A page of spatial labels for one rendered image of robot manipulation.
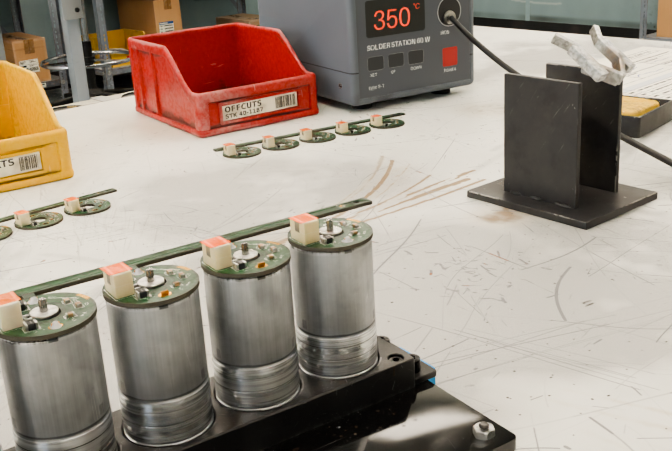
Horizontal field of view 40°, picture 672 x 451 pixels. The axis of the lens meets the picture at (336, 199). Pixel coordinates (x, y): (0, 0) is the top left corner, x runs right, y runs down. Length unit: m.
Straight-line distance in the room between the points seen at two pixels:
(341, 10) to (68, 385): 0.48
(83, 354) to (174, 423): 0.03
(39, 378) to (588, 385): 0.17
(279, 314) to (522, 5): 5.73
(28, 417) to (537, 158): 0.30
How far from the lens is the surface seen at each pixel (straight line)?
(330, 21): 0.69
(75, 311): 0.23
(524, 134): 0.47
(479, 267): 0.40
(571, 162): 0.45
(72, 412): 0.24
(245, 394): 0.26
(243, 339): 0.25
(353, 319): 0.27
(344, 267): 0.26
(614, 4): 5.59
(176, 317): 0.24
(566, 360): 0.33
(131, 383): 0.25
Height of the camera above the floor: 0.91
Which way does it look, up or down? 18 degrees down
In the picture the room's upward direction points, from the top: 3 degrees counter-clockwise
